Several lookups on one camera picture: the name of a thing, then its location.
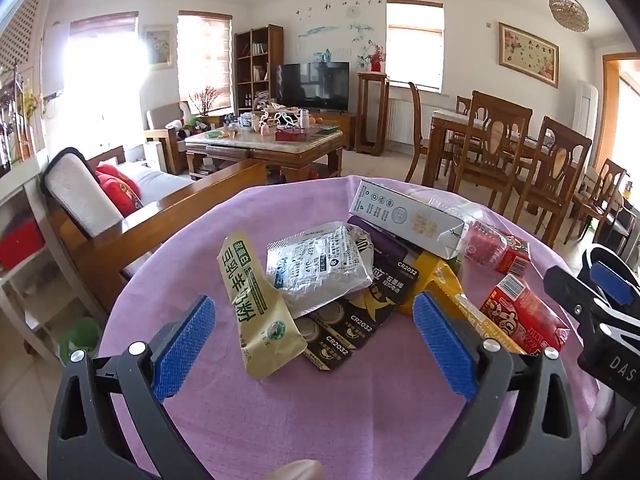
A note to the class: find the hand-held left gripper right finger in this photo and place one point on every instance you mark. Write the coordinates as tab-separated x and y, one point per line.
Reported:
445	345

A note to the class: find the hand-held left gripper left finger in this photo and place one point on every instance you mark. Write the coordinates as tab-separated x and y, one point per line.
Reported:
182	345

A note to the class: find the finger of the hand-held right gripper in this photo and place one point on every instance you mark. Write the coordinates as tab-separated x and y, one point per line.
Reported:
575	295
612	280

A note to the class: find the red drink carton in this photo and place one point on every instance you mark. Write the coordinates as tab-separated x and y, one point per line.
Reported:
515	255
520	315

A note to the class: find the black coin battery card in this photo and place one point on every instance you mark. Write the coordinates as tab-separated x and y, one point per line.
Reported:
350	330

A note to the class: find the yellow packet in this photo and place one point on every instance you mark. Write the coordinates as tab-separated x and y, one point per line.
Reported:
440	270

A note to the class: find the beige green powder sachet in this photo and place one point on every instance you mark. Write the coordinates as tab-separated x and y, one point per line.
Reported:
250	300

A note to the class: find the green round object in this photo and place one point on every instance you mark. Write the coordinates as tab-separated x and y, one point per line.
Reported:
80	335

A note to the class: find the clear plastic red-filled tray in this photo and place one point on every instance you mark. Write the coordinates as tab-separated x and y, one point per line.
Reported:
482	245

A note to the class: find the wooden dining chair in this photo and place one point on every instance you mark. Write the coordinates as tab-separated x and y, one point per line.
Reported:
500	110
565	135
415	110
612	170
464	105

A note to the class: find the dark purple packet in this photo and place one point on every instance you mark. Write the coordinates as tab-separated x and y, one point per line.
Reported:
385	247

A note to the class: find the purple tablecloth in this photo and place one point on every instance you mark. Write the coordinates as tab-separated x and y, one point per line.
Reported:
350	410

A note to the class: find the wooden sofa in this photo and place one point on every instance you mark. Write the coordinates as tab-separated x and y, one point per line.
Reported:
165	215

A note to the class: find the white carton box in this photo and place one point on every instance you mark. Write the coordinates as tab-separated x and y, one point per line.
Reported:
400	215

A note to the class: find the silver foil packet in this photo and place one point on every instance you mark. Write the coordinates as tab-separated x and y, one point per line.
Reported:
315	270

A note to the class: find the red cushion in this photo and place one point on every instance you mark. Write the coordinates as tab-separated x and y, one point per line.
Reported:
120	192

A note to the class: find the white standing air conditioner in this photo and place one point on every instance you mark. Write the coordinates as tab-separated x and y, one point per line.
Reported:
585	105

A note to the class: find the red storage box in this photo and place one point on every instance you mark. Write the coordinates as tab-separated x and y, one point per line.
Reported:
20	242

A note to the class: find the wooden coffee table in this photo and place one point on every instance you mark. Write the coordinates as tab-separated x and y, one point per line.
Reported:
260	152

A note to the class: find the wooden dining table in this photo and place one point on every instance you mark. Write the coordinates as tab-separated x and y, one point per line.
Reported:
445	125

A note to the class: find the grey wooden armchair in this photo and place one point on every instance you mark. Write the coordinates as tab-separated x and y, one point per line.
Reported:
165	120

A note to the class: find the red tray box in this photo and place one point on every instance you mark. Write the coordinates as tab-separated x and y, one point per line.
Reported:
292	135

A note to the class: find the wooden television stand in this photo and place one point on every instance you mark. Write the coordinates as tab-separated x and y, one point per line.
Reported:
345	130

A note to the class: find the wide framed flower painting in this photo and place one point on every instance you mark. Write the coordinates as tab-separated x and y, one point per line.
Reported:
527	55

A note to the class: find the pink blossom branches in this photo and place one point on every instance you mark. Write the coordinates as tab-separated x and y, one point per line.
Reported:
205	100

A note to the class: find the white bottle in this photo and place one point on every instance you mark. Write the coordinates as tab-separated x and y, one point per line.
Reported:
304	119

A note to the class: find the crystal ceiling chandelier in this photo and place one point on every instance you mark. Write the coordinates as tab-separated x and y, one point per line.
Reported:
570	10

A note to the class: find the tall wooden plant stand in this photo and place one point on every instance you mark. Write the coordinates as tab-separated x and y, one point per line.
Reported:
372	77

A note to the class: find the flat screen television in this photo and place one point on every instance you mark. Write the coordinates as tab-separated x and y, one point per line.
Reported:
315	85

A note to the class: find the red vase with plant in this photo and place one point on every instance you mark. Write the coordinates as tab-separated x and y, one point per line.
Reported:
375	62

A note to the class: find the brown framed window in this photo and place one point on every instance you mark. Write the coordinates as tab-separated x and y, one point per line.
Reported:
415	45

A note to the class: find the small framed flower picture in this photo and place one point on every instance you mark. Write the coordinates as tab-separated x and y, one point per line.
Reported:
159	45

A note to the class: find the wooden bookshelf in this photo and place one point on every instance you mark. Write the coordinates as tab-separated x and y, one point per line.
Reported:
272	50

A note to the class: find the window roller blind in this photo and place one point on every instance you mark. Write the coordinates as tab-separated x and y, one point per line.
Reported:
105	22
205	25

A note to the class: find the white wall radiator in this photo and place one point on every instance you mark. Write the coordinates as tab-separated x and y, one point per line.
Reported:
400	120

